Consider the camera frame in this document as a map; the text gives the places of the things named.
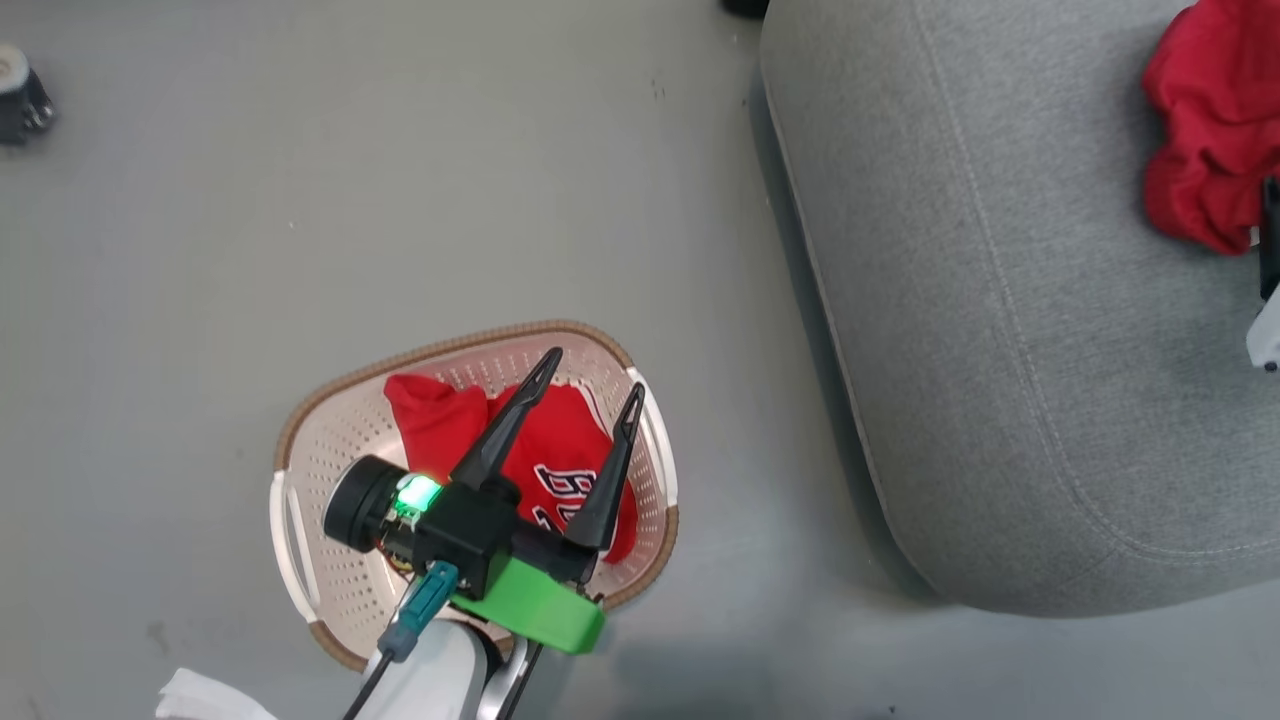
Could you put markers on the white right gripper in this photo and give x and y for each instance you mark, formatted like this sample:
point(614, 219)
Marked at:
point(1268, 340)

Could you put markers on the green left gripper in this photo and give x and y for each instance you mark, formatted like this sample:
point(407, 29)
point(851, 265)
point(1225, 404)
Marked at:
point(540, 610)

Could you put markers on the red basketball jersey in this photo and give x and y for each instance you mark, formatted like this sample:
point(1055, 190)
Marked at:
point(440, 420)

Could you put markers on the plain red shorts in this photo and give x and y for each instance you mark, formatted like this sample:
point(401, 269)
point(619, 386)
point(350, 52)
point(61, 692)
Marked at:
point(1210, 120)

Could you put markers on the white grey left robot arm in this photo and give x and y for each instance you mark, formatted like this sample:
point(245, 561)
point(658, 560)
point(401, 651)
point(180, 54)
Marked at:
point(430, 680)

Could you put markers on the grey fabric sofa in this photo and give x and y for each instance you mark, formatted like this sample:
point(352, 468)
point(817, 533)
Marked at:
point(950, 300)

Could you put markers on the perforated pink laundry basket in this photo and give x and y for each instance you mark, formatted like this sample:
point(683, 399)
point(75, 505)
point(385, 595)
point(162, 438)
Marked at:
point(340, 440)

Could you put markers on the white crumpled sheet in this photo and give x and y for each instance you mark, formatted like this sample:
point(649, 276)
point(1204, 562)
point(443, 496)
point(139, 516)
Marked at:
point(205, 700)

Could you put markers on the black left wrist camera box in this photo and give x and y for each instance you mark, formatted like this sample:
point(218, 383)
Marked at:
point(465, 535)

